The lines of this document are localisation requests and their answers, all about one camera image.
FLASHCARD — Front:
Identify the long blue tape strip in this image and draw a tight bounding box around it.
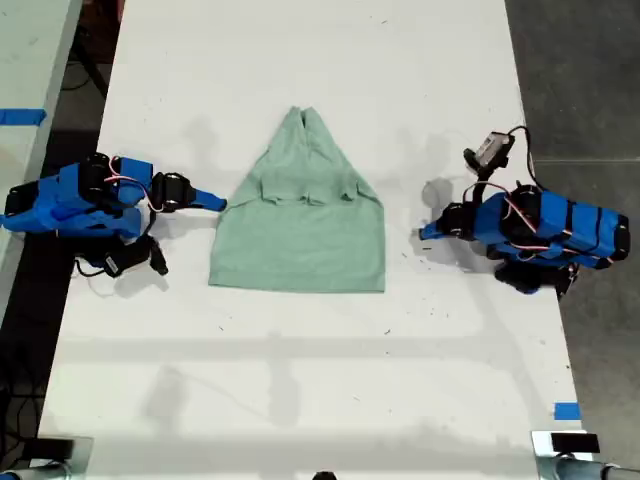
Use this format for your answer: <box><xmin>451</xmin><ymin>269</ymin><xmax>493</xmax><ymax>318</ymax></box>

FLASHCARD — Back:
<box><xmin>0</xmin><ymin>107</ymin><xmax>47</xmax><ymax>127</ymax></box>

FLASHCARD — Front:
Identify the pale green T-shirt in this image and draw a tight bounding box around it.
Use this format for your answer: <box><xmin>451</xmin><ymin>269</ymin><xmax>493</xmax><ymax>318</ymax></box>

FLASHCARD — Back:
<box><xmin>207</xmin><ymin>104</ymin><xmax>387</xmax><ymax>294</ymax></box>

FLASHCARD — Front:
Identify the white side table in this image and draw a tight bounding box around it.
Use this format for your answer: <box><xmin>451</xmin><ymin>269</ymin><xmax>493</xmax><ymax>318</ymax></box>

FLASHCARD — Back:
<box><xmin>0</xmin><ymin>0</ymin><xmax>84</xmax><ymax>321</ymax></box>

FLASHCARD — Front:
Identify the black camera stalk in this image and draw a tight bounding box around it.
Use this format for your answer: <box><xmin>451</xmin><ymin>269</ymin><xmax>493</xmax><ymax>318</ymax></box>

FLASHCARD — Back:
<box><xmin>470</xmin><ymin>167</ymin><xmax>502</xmax><ymax>204</ymax></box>
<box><xmin>122</xmin><ymin>232</ymin><xmax>160</xmax><ymax>254</ymax></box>

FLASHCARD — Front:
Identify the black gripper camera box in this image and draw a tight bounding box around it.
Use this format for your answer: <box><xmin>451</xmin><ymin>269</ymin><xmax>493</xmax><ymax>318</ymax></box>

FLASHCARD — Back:
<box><xmin>102</xmin><ymin>244</ymin><xmax>169</xmax><ymax>278</ymax></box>
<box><xmin>463</xmin><ymin>130</ymin><xmax>516</xmax><ymax>174</ymax></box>

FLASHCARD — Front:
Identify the black camera cable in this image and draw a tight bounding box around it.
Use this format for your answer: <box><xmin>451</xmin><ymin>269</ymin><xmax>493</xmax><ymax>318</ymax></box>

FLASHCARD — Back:
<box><xmin>507</xmin><ymin>125</ymin><xmax>539</xmax><ymax>194</ymax></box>
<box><xmin>73</xmin><ymin>253</ymin><xmax>109</xmax><ymax>279</ymax></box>

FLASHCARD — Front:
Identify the silver metal bracket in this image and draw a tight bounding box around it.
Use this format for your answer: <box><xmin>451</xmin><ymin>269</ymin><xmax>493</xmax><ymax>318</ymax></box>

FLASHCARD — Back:
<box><xmin>33</xmin><ymin>434</ymin><xmax>94</xmax><ymax>474</ymax></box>
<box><xmin>530</xmin><ymin>429</ymin><xmax>595</xmax><ymax>464</ymax></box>

